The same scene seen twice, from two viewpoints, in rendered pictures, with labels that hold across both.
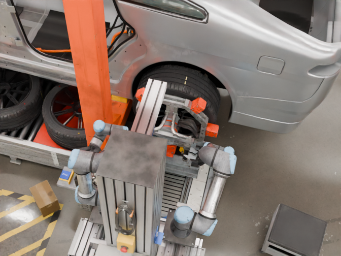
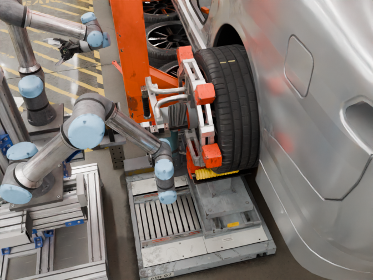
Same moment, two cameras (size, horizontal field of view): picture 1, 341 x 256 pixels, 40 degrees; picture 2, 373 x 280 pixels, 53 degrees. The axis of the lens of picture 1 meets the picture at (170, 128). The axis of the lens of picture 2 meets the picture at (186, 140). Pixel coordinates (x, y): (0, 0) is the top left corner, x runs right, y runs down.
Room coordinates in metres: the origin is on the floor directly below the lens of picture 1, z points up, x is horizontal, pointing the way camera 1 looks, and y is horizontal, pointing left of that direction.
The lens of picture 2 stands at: (1.46, -1.41, 2.08)
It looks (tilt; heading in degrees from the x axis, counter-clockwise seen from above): 43 degrees down; 69
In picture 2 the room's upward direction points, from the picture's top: 2 degrees counter-clockwise
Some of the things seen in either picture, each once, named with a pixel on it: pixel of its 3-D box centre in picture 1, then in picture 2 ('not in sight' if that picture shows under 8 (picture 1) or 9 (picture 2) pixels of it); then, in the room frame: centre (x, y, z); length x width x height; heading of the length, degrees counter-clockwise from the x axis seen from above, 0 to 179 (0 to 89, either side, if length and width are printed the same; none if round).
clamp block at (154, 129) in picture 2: (188, 142); (160, 130); (1.82, -0.14, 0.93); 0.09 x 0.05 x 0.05; 171
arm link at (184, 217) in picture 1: (184, 217); (25, 160); (1.22, -0.14, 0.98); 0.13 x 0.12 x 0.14; 74
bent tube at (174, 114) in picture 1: (181, 123); (173, 101); (1.91, -0.08, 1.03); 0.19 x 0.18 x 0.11; 171
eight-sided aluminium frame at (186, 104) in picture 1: (171, 121); (194, 114); (2.05, 0.00, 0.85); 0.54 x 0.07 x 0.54; 81
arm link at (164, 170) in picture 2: (226, 153); (164, 170); (1.74, -0.41, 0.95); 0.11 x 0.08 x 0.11; 74
